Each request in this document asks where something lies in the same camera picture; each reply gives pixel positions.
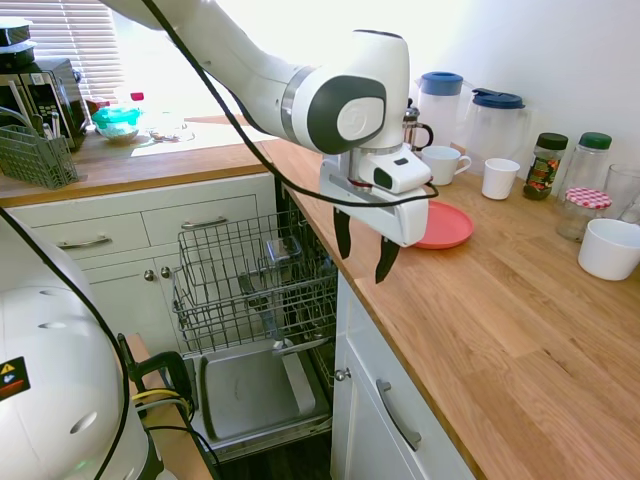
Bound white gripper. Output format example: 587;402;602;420
318;152;430;285

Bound pink round plate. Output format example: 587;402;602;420
411;200;475;251

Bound open steel dishwasher door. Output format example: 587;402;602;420
181;339;335;464

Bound clear glass food container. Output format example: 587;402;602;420
264;235;304;269

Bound glass french press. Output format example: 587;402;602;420
401;96;436;154

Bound white ribbed cup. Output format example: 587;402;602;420
480;157;522;202

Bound round blue lid pitcher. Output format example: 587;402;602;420
412;70;467;151

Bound spouted blue lid pitcher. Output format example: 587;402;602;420
463;87;531;179

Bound black lid spice jar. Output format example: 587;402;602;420
522;132;570;203

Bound red checkered lid jar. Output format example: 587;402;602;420
555;185;614;244

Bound black table clamp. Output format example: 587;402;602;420
129;350;194;417

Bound clear glass dish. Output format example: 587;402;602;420
144;118;197;145

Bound green lid clear jar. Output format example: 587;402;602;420
566;131;614;201

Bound white ceramic bowl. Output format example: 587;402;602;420
577;217;640;282

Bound clear drinking glass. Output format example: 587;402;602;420
601;163;640;225

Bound teal lid food container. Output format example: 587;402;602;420
90;105;143;146

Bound wooden robot stand top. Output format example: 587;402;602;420
124;333;217;480

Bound grey plastic cutlery basket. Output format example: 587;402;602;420
0;106;82;192

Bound black steel coffee machine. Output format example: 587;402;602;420
0;56;84;154

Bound white window blinds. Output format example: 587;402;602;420
0;0;125;102

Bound stacked black white containers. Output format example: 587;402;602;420
0;16;39;67

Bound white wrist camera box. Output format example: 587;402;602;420
357;148;433;196

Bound white handled mug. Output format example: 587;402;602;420
420;145;473;188

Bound grey wire dishwasher rack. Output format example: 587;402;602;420
171;211;340;358

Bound silver drawer handle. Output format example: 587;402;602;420
55;236;113;251
180;216;229;232

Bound long silver cabinet handle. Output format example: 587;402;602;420
375;378;423;453

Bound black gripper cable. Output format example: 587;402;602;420
139;0;441;207

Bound yellow cable bundle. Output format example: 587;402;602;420
131;388;195;417

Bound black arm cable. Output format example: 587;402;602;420
0;205;126;480

